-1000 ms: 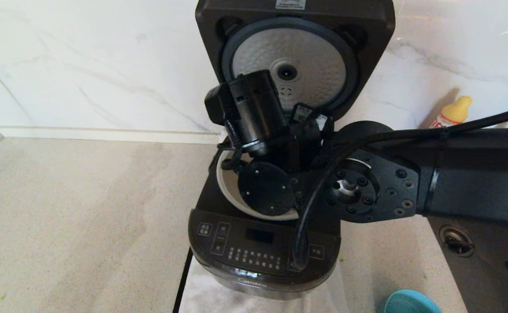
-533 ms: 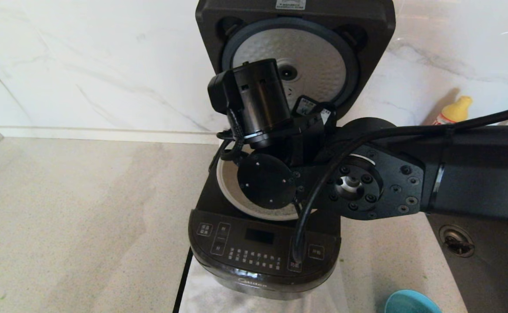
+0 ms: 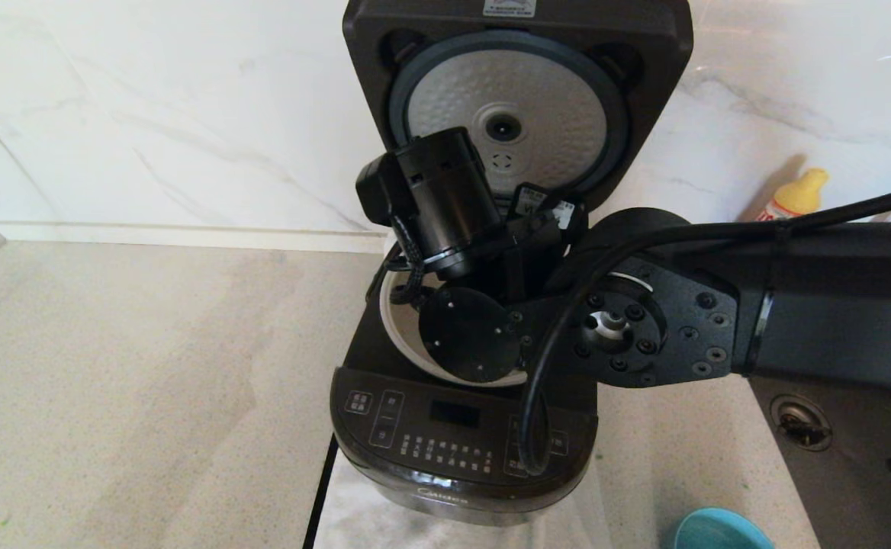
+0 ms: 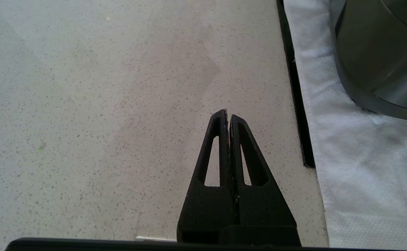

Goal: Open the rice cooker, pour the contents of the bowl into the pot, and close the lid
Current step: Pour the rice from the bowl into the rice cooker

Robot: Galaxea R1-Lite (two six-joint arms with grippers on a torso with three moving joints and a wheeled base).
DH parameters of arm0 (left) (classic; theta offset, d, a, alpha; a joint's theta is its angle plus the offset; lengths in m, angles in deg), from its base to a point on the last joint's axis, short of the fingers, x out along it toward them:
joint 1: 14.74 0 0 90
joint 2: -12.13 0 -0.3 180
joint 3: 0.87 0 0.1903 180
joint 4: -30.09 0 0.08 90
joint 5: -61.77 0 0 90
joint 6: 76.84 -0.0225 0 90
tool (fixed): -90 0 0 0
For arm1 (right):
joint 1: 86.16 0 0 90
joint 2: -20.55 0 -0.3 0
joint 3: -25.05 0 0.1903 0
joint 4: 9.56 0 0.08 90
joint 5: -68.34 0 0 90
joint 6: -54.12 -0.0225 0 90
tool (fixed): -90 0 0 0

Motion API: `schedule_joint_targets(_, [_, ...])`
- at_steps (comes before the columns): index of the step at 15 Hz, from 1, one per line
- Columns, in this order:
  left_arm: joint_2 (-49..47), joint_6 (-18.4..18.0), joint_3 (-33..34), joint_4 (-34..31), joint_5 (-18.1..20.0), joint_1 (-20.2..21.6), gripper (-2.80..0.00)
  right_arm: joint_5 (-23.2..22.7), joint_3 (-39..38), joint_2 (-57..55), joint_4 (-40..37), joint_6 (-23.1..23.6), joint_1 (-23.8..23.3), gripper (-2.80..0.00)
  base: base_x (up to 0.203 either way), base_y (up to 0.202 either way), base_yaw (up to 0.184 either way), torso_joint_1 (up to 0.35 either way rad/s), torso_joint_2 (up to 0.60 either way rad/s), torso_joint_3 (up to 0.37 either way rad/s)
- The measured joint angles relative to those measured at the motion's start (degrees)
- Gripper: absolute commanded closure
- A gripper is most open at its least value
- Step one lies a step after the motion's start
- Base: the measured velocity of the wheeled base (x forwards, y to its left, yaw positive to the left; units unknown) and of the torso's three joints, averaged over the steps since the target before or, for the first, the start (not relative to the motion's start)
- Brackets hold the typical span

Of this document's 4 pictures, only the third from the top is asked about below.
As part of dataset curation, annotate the black rice cooker lid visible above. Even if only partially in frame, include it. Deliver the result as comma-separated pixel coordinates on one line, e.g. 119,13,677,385
340,0,696,215

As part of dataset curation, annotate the grey inner pot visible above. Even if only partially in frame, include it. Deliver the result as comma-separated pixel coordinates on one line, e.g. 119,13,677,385
378,252,530,388

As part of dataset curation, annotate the black rice cooker base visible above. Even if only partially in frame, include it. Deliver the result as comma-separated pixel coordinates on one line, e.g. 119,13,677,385
328,229,603,528

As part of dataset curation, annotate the teal plastic bowl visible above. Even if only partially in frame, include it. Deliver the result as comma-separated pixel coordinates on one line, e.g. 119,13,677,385
672,507,776,549

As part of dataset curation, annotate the black strip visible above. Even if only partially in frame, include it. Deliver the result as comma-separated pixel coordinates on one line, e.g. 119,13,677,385
302,435,338,549

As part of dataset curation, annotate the white translucent mat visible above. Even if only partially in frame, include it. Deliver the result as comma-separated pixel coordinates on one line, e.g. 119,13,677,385
314,457,613,549

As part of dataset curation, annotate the yellow capped detergent bottle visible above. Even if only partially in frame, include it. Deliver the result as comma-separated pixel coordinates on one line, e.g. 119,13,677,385
754,168,830,223

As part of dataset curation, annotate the metal sink drain strainer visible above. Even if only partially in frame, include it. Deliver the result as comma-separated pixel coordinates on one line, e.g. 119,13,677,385
768,393,834,453

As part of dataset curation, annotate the stainless steel sink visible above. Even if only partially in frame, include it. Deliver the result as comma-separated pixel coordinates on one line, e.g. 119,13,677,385
749,376,891,549

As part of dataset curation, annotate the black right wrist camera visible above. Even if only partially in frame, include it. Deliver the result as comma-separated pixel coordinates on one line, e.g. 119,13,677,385
355,150,417,228

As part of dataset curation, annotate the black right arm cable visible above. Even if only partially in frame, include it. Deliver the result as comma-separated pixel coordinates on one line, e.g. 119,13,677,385
517,183,891,478

